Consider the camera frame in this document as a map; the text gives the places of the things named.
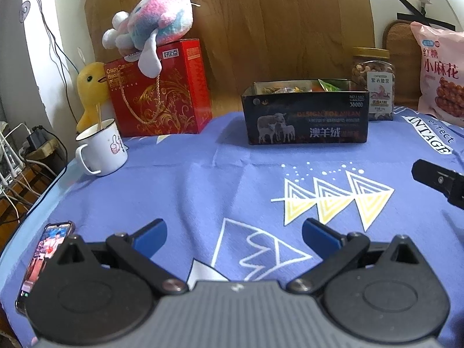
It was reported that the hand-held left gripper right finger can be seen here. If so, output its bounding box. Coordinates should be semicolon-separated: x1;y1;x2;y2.
287;218;418;295

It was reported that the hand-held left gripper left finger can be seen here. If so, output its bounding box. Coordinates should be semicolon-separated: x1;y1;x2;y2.
54;218;189;295

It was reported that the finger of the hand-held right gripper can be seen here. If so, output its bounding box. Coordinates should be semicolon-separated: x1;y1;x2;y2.
411;159;464;210

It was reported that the dark tin box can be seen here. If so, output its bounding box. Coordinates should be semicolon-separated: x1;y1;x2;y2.
241;79;369;146

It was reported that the blue printed tablecloth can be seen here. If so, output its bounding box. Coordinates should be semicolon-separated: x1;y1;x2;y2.
0;105;464;348

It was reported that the white enamel mug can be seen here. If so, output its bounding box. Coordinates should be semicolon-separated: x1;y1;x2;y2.
75;118;129;177

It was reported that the smartphone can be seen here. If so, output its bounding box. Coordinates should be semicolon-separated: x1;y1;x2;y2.
15;221;76;316

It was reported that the pink snack bag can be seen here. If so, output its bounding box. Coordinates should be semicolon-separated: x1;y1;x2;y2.
410;22;464;128

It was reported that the clear nut jar gold lid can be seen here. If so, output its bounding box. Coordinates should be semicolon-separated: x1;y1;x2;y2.
351;47;396;122

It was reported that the wooden cutting board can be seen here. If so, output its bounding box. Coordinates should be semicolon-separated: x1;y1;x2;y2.
383;20;423;107

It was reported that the wooden side table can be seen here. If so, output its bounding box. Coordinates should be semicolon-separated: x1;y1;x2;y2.
0;139;68;225

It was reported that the red gift box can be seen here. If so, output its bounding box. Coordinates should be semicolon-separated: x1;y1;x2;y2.
104;39;213;138

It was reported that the black power adapter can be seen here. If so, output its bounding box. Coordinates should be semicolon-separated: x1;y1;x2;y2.
27;126;48;150

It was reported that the white power strip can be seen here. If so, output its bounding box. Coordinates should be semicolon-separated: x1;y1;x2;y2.
0;122;27;189

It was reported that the yellow plush toy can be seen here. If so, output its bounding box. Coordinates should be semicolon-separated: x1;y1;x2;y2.
75;61;114;132

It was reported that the black tape strip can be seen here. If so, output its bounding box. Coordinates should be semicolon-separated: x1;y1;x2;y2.
396;0;456;30

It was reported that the wooden panel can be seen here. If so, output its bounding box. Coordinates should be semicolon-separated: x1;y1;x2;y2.
84;0;376;117

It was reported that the pink and blue plush toy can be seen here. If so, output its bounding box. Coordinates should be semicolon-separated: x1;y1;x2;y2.
101;0;202;79

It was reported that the black wall cable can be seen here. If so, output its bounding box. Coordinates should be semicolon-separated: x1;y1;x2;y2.
22;0;79;77

